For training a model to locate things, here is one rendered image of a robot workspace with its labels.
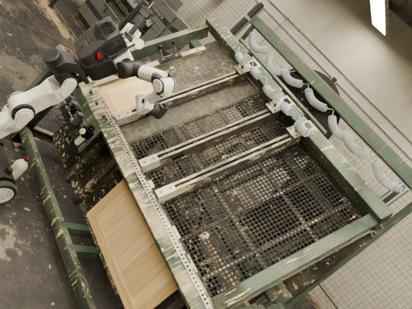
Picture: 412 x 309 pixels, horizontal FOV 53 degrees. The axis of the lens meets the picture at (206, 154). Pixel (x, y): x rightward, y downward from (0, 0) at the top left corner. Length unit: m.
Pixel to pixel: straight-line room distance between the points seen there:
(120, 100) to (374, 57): 5.58
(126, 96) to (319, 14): 5.73
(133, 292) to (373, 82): 5.98
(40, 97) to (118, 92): 0.66
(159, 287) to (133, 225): 0.47
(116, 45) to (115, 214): 1.17
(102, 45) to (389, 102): 5.85
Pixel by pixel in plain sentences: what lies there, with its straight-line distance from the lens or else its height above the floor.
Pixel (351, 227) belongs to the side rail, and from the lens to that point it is 2.63.
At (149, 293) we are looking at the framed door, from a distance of 2.76.
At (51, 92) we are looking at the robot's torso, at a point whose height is 0.84.
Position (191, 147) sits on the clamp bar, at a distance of 2.76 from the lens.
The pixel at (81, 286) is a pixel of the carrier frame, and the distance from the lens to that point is 2.85.
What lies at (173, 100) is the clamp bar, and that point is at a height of 1.28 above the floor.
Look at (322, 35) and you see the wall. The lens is 8.18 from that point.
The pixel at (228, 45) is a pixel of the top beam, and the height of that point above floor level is 1.83.
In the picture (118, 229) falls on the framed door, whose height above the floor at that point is 0.44.
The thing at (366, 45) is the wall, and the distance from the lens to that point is 8.01.
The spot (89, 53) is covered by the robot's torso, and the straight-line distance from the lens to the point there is 2.65.
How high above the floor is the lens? 1.89
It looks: 13 degrees down
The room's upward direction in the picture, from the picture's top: 48 degrees clockwise
